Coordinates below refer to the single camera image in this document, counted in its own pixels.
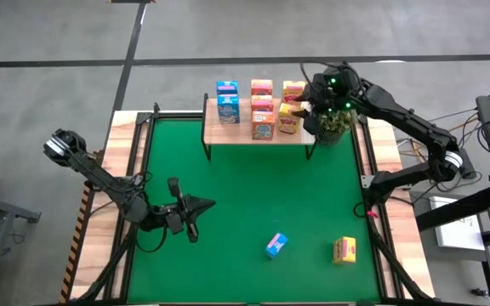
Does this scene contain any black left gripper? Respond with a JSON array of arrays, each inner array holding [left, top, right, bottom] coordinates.
[[142, 177, 216, 245]]

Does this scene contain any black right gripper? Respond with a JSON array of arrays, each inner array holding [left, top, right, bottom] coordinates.
[[290, 63, 362, 137]]

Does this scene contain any yellow Corn Pops cereal box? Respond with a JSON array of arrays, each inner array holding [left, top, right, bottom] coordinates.
[[332, 235, 357, 266], [276, 102, 305, 136], [282, 80, 307, 105]]

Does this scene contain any orange Mini Wheats cereal box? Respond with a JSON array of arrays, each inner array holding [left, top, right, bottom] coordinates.
[[250, 93, 275, 113], [251, 110, 276, 141]]

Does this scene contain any pink carton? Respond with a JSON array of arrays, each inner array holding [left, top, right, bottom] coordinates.
[[250, 78, 274, 97]]

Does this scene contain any blue Rice Krispies cereal box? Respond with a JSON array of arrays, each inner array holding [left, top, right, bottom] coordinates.
[[265, 231, 290, 260], [216, 93, 242, 125], [215, 80, 240, 97]]

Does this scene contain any artificial potted plant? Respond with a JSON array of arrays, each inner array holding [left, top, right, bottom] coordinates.
[[316, 108, 361, 146]]

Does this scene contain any green table mat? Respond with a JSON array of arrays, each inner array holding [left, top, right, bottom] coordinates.
[[126, 118, 382, 303]]

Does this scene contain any yellow black hazard tape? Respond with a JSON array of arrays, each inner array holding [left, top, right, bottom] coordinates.
[[60, 186, 93, 303]]

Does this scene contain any black power adapter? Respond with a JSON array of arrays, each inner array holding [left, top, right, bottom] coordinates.
[[459, 148, 479, 179]]

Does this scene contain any black beam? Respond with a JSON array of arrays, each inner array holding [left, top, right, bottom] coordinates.
[[414, 183, 490, 233]]

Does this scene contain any white board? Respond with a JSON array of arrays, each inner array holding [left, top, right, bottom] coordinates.
[[429, 195, 487, 252]]

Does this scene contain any wooden shelf black frame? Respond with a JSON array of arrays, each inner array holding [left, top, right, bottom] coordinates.
[[201, 92, 319, 162]]

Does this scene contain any black metal table frame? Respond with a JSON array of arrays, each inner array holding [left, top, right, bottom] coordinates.
[[64, 101, 437, 306]]

